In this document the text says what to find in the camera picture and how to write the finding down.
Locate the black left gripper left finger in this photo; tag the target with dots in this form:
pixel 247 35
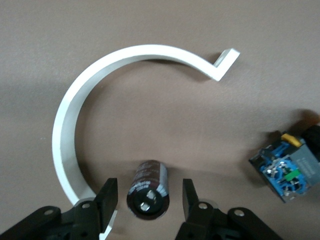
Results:
pixel 105 205

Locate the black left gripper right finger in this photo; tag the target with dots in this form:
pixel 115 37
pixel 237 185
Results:
pixel 192 212

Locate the black cylindrical capacitor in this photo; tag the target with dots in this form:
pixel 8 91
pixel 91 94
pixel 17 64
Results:
pixel 147 180

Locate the large white C-shaped clamp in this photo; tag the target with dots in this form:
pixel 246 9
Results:
pixel 75 95

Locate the orange button switch blue block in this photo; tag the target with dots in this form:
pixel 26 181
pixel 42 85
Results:
pixel 282 170

